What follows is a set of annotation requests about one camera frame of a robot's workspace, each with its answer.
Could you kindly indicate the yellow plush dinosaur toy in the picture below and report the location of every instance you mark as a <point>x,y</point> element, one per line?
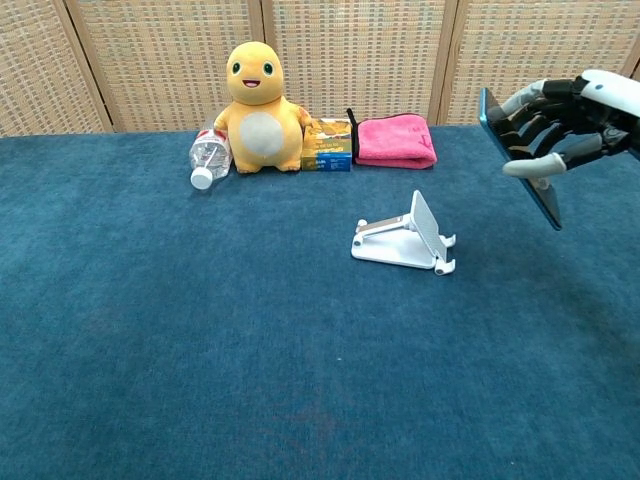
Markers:
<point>257,100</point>

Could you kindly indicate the blue table cloth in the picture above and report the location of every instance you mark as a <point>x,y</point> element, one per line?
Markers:
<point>250,325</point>

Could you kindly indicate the pink folded towel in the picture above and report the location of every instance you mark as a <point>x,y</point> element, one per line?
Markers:
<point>392,142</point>

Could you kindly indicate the woven rattan screen panel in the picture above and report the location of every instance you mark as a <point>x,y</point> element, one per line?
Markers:
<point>535,45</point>
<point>360,55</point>
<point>165,60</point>
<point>35,65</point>

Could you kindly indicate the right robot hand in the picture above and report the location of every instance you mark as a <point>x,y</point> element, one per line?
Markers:
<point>600,115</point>

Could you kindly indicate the yellow and blue cardboard box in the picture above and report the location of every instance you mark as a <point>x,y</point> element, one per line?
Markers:
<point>327,147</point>

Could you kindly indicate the blue smartphone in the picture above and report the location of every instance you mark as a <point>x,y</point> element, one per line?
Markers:
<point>542,197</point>

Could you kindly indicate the white folding phone stand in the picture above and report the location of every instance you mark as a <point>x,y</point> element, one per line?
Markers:
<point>395,247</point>

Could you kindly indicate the clear bottle with white cap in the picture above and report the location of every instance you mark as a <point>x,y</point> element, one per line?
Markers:
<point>210,155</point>

